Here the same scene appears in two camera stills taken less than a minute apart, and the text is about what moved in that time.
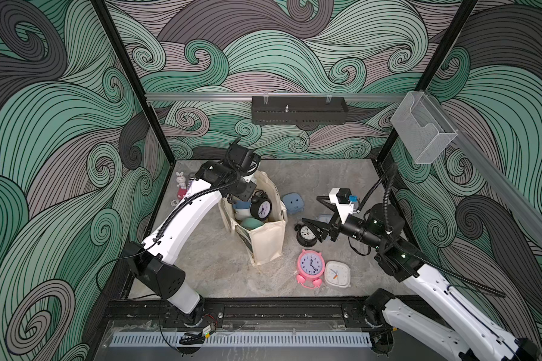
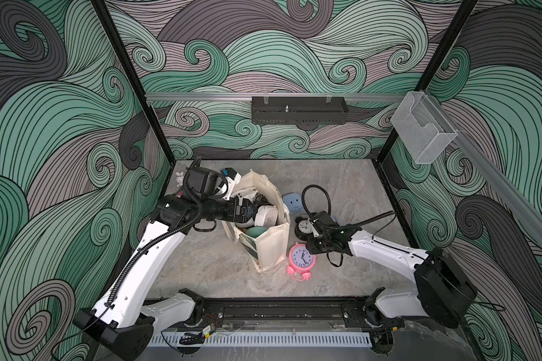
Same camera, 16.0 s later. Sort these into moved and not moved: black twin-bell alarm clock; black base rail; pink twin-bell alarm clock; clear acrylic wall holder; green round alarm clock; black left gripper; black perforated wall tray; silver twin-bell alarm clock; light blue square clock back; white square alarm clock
Moved: pink twin-bell alarm clock; black left gripper; green round alarm clock; silver twin-bell alarm clock; white square alarm clock
Not moved: light blue square clock back; black base rail; black perforated wall tray; clear acrylic wall holder; black twin-bell alarm clock
